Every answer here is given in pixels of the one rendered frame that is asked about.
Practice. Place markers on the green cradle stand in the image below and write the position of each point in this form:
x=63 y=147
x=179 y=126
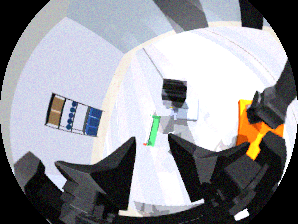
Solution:
x=153 y=134

